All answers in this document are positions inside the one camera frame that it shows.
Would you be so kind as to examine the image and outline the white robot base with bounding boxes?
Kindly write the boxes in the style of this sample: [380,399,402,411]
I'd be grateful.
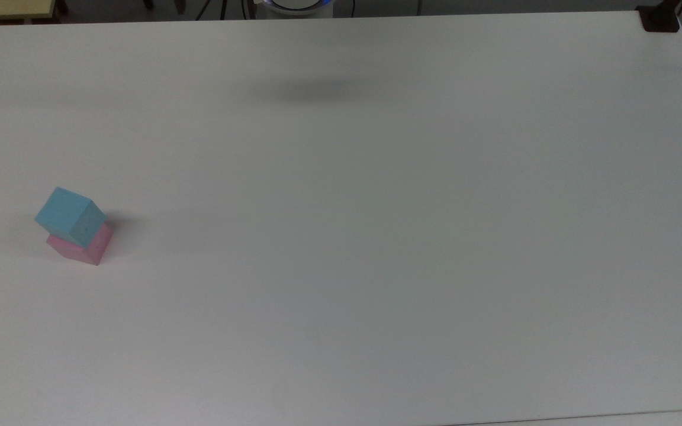
[256,0,336,20]

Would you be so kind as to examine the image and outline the black cable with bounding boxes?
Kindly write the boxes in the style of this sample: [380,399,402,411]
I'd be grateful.
[196,0,229,21]

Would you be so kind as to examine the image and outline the pink cube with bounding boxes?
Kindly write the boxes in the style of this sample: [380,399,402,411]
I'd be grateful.
[46,222,113,266]

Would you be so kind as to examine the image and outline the blue cube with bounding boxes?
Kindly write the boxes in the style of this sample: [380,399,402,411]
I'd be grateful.
[34,187,107,249]

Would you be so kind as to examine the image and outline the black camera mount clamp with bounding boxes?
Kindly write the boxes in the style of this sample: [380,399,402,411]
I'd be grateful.
[636,0,682,33]

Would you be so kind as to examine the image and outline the yellow cabinet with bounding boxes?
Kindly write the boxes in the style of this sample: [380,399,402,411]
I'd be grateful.
[0,0,57,24]

